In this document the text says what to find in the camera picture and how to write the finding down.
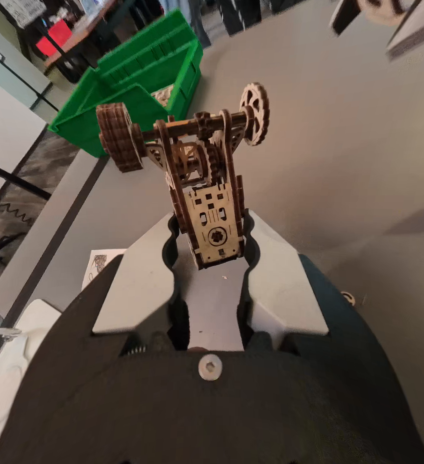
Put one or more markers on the red bin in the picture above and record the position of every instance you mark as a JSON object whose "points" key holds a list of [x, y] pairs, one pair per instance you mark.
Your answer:
{"points": [[56, 38]]}

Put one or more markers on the wooden buggy model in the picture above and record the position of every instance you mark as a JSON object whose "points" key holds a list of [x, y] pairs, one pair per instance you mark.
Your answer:
{"points": [[215, 224]]}

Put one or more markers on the green plastic bin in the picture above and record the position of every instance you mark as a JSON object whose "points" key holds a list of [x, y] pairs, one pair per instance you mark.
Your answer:
{"points": [[78, 123]]}

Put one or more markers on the wooden model parts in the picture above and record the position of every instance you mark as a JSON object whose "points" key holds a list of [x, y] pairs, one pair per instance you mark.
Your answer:
{"points": [[163, 96]]}

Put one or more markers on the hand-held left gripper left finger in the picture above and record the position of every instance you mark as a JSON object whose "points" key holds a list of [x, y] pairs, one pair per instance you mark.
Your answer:
{"points": [[136, 293]]}

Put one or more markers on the white book stand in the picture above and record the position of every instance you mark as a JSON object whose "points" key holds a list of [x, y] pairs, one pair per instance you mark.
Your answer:
{"points": [[12, 362]]}

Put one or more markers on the wooden workbench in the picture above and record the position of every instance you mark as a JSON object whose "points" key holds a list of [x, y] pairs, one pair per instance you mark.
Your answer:
{"points": [[81, 36]]}

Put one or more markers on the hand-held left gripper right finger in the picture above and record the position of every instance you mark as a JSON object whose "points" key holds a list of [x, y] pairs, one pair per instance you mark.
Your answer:
{"points": [[288, 293]]}

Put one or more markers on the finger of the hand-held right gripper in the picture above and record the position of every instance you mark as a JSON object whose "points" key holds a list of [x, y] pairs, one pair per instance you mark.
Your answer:
{"points": [[344, 16], [422, 29]]}

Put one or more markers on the white sign poster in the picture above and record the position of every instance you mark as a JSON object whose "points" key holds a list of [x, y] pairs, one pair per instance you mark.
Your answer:
{"points": [[25, 11]]}

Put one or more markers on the thick wooden wheel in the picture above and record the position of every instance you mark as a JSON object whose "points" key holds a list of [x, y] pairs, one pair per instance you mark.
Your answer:
{"points": [[118, 137]]}

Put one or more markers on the instruction booklet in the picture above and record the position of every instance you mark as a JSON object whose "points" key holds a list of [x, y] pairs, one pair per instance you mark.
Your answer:
{"points": [[92, 264]]}

